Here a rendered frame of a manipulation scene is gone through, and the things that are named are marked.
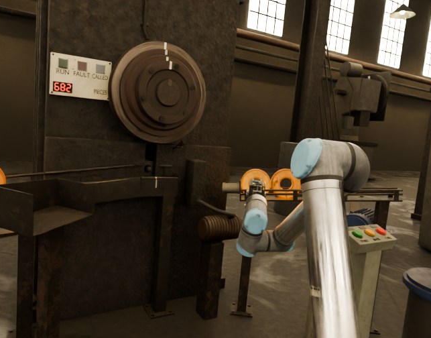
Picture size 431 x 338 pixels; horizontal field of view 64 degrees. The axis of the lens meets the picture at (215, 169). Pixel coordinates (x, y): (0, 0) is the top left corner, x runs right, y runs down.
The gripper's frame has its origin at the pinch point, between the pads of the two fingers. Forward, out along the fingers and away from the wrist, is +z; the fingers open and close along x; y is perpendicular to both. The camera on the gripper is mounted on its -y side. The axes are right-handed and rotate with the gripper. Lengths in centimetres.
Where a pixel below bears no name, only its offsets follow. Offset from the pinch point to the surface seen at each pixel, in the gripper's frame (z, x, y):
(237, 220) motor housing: 1.2, 7.3, -21.4
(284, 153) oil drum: 244, -41, -76
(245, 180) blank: 11.3, 5.1, -3.3
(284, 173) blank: 13.0, -14.3, 2.2
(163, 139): 3.7, 46.4, 18.0
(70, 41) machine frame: 5, 89, 60
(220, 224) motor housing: -6.3, 15.3, -20.4
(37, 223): -57, 76, 6
